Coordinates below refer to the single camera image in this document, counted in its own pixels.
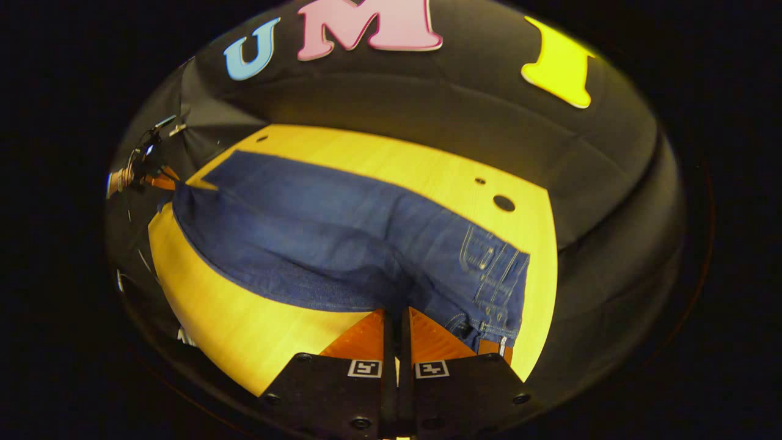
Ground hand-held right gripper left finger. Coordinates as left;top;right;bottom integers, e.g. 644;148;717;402
260;309;399;440

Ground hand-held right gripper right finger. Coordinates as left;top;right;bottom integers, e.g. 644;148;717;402
400;307;532;440

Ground blue denim jeans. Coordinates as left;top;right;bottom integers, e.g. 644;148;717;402
171;150;531;356

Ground black backdrop cloth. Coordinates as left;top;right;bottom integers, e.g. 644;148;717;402
104;0;685;404

